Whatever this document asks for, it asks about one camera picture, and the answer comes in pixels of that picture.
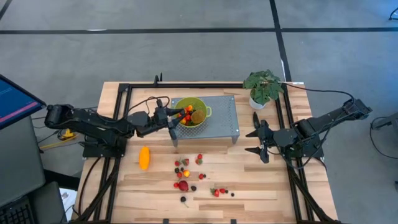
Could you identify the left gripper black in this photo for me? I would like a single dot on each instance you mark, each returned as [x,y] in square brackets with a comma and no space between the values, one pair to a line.
[161,117]

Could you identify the green plastic colander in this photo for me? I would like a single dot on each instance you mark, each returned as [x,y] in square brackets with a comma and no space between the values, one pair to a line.
[202,104]

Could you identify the black keyboard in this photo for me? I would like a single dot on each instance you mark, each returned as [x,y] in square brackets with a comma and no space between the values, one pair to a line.
[15,216]

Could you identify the green plant in white pot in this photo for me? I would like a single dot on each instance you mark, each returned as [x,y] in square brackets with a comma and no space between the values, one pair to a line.
[262,88]

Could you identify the computer monitor blue screen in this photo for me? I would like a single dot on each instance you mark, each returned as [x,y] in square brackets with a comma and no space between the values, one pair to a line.
[15,102]

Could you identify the dark red pomegranate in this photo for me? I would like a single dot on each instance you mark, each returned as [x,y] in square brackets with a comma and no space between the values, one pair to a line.
[183,186]

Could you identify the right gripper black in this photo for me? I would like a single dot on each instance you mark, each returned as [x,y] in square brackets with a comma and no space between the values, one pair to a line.
[270,138]

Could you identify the blackberry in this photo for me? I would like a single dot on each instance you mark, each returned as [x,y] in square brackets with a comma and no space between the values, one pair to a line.
[193,188]

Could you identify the grey furniture leg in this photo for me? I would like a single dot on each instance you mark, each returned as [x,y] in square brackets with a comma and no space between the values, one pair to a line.
[390,120]

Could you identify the red raspberry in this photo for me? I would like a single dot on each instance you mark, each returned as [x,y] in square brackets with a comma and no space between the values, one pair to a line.
[201,176]
[222,190]

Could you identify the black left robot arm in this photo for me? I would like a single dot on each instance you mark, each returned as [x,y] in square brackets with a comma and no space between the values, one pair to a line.
[93,124]

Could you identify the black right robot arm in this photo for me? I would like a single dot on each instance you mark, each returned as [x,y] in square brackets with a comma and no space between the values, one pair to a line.
[326,118]

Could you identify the white paper sheet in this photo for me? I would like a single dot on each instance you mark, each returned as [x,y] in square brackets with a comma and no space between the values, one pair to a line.
[67,199]

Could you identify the small yellow-orange peach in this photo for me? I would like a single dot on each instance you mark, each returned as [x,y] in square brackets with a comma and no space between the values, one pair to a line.
[189,108]
[183,121]
[186,173]

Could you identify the large red strawberry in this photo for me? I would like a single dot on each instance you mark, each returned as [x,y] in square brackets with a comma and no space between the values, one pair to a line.
[215,193]

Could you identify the grey perforated metal shelf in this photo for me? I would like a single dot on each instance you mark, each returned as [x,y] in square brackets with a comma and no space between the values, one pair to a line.
[224,124]

